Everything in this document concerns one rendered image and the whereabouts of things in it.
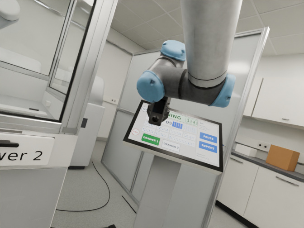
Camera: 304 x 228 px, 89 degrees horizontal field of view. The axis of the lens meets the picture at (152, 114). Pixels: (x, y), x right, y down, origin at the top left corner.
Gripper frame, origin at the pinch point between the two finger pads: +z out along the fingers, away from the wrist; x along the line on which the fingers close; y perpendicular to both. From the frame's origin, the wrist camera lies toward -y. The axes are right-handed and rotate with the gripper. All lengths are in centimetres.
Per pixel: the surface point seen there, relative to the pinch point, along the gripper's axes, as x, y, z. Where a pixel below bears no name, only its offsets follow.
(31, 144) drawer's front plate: 41.0, -24.3, 1.3
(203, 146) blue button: -27.8, 6.1, 15.2
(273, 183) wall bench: -163, 60, 132
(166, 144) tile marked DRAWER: -8.4, 0.4, 15.2
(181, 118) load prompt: -13.7, 20.6, 15.2
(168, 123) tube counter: -7.1, 14.2, 15.2
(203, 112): -40, 68, 53
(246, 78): -60, 82, 15
